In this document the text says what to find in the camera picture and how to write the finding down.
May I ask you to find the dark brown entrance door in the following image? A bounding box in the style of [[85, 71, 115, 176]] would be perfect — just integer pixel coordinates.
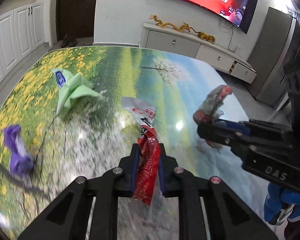
[[56, 0, 96, 40]]

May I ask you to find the golden dragon figurine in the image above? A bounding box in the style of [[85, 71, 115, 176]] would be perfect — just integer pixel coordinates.
[[149, 15, 196, 33]]

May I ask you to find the green tissue packet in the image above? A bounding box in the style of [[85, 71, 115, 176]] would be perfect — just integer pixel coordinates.
[[52, 68, 101, 119]]

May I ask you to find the golden tiger figurine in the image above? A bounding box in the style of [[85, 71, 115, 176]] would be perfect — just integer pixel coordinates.
[[197, 31, 216, 44]]

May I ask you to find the red snack wrapper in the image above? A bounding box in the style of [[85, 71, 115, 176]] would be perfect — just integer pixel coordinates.
[[121, 96, 161, 205]]

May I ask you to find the purple wrapper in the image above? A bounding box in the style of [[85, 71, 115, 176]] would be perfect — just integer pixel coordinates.
[[2, 125, 34, 178]]

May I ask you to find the white tv cabinet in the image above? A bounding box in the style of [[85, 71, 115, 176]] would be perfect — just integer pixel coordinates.
[[141, 23, 257, 84]]

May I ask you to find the blue gloved right hand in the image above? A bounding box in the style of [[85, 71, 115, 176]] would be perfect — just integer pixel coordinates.
[[264, 183, 300, 225]]

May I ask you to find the pair of dark shoes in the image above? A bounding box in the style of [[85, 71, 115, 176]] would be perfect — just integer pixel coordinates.
[[61, 34, 77, 48]]

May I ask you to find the clear red wrapper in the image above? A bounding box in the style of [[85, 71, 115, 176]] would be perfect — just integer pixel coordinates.
[[193, 85, 232, 126]]

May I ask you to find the white shoe cabinet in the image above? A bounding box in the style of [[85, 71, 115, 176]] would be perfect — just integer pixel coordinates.
[[0, 0, 45, 83]]

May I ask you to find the grey refrigerator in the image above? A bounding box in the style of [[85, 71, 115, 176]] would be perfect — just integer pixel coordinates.
[[247, 7, 300, 107]]

